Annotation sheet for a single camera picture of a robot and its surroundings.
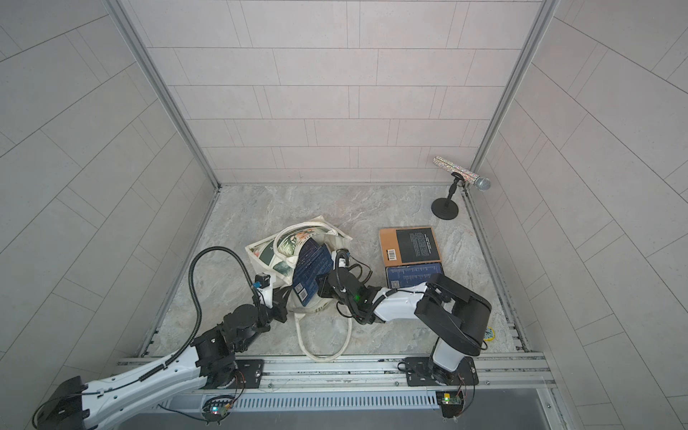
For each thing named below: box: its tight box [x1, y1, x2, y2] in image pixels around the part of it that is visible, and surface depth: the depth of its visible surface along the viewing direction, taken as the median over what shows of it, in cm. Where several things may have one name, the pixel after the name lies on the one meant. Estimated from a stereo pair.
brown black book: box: [378, 226, 442, 268], surface depth 95 cm
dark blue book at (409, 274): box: [385, 262, 445, 289], surface depth 88 cm
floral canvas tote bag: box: [245, 215, 353, 361], surface depth 78 cm
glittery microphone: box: [432, 155, 492, 191], surface depth 92 cm
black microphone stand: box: [430, 172, 465, 221], surface depth 110 cm
